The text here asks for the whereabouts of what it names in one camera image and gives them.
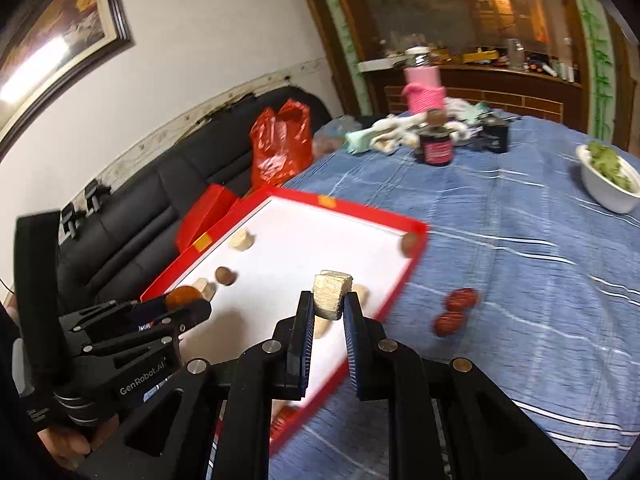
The person left hand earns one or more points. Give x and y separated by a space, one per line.
66 446

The pink thermos bottle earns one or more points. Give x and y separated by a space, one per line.
423 90

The white yam piece small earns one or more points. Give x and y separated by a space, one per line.
205 287

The red jujube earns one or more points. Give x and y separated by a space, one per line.
462 299
280 416
448 323

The white bowl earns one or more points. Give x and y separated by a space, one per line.
608 194

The brown longan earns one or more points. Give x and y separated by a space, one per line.
408 244
225 276

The orange mandarin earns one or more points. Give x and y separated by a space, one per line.
181 296

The dark jar with pink label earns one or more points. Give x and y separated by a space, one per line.
435 145

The blue plaid tablecloth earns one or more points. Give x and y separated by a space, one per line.
557 323

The clear plastic bag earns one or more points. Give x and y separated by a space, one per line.
331 136

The red gift box tray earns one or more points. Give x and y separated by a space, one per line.
297 235

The black small box device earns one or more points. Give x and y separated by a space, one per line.
493 135

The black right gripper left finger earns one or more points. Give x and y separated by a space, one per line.
274 369

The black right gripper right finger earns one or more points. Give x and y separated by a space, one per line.
445 420

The green leaves in bowl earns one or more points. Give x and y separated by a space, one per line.
607 163

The framed painting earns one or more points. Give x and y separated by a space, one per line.
59 42

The white green cloth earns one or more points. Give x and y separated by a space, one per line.
388 134

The black leather sofa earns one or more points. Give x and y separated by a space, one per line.
125 245

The red plastic bag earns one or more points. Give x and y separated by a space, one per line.
281 144

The glass pitcher on cabinet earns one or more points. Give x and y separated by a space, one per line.
516 54

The red box lid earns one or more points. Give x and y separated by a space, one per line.
212 205

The wooden sideboard cabinet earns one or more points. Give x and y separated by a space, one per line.
520 93

